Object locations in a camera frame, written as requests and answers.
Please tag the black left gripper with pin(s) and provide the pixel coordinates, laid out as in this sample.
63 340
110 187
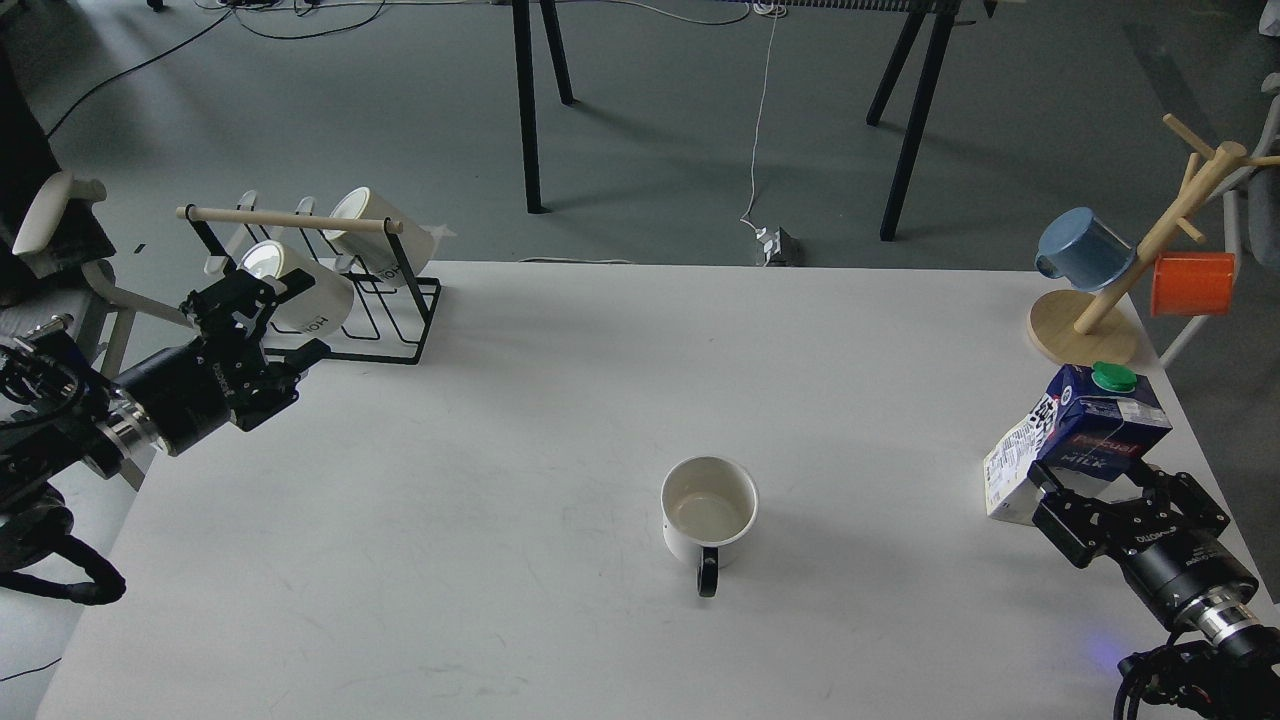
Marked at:
222 376

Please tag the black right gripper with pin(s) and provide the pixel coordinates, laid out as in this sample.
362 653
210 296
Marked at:
1168 549

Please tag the blue white milk carton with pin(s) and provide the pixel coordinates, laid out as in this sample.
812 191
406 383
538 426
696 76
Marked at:
1090 424

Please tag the white mug black handle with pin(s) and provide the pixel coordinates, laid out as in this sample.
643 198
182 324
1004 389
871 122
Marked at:
709 506

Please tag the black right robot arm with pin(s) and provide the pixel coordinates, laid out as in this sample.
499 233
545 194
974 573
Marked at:
1220 660

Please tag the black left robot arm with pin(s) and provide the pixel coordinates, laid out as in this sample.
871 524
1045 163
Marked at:
40 554

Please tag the white mug front on rack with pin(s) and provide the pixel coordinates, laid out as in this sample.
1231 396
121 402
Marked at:
321 309

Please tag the white mug on rack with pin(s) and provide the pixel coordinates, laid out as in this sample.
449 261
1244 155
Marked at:
321 309
373 248

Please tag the white mug rear on rack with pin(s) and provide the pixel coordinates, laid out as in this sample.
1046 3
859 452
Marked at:
373 248

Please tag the wooden mug tree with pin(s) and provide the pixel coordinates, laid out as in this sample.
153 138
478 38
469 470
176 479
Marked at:
1083 325

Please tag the grey office chair left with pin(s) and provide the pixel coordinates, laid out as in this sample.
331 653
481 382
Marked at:
73 279

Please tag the orange mug on tree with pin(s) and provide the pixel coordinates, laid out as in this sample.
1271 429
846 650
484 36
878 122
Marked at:
1193 284

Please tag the blue mug on tree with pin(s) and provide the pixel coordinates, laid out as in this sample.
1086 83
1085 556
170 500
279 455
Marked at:
1079 247

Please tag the white power adapter on floor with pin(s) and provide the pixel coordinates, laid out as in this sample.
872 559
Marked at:
778 248

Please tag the black table legs right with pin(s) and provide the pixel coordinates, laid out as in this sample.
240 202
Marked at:
945 20

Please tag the black wire mug rack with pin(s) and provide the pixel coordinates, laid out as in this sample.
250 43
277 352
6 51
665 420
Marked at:
369 301

